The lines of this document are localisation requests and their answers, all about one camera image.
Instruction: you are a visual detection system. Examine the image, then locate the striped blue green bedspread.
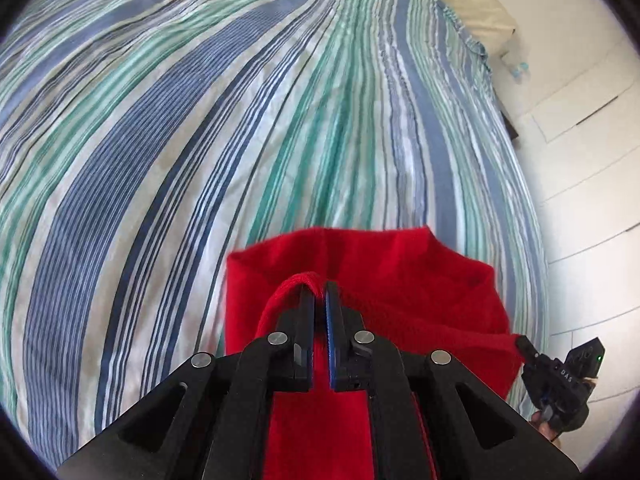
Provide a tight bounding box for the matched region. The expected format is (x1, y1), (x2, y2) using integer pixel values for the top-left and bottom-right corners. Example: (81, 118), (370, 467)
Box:
(1, 0), (548, 467)

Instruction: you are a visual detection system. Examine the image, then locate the white wall socket plate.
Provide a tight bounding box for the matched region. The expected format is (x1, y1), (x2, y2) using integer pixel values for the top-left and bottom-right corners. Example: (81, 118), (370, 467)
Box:
(500, 52), (529, 82)

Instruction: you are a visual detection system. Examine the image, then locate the person's right hand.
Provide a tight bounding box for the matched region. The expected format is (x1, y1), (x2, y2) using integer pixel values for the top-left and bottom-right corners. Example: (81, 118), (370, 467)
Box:
(529, 411), (559, 443)

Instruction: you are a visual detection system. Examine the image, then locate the red sweater with white rabbit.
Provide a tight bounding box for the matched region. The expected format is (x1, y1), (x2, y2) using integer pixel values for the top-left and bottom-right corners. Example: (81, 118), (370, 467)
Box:
(224, 228), (522, 479)

